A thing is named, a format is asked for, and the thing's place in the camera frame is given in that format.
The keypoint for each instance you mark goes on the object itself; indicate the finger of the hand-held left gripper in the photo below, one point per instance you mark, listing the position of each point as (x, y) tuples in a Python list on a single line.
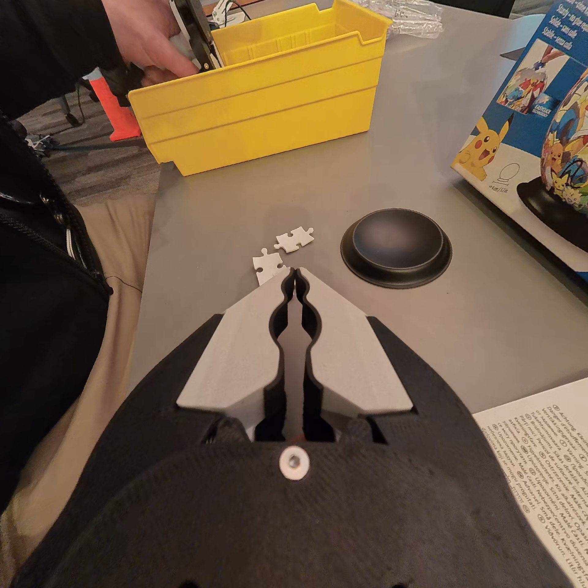
[(211, 55)]

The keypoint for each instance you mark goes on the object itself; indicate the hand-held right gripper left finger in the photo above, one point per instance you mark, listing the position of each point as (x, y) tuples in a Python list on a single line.
[(229, 358)]

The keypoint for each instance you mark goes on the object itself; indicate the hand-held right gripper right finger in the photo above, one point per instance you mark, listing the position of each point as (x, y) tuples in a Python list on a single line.
[(358, 358)]

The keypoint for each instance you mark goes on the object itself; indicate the yellow plastic bin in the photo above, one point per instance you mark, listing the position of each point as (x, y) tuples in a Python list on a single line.
[(257, 105)]

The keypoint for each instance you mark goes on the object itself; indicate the joined white puzzle pieces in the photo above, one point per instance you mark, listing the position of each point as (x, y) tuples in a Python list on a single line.
[(294, 239), (266, 264)]

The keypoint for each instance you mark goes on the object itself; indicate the person's left forearm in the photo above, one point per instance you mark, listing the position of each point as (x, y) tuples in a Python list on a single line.
[(46, 46)]

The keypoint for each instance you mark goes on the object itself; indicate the black round puzzle stand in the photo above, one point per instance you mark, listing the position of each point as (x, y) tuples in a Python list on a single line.
[(395, 243)]

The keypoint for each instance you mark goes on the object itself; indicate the colourful puzzle box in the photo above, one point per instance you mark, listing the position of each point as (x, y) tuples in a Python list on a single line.
[(510, 128)]

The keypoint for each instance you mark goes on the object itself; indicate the person's left hand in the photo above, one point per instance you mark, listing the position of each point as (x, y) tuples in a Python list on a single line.
[(147, 41)]

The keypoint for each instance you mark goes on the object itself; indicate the black ribbed object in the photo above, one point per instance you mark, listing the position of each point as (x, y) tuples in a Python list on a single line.
[(124, 89)]

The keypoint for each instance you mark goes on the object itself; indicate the orange traffic cone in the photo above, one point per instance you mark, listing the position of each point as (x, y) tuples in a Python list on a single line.
[(121, 119)]

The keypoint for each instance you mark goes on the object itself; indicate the person's beige trousers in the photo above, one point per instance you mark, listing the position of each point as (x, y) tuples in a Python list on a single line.
[(115, 358)]

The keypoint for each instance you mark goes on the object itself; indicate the person's black jacket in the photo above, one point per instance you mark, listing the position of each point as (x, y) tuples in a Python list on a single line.
[(46, 344)]

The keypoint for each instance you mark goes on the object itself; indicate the clear plastic bag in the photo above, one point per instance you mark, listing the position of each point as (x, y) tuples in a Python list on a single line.
[(413, 20)]

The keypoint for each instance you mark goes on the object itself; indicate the white printed leaflet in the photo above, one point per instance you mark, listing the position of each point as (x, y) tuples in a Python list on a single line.
[(551, 459)]

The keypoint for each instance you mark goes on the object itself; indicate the black metal cart frame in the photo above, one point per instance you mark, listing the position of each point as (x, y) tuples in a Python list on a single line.
[(73, 110)]

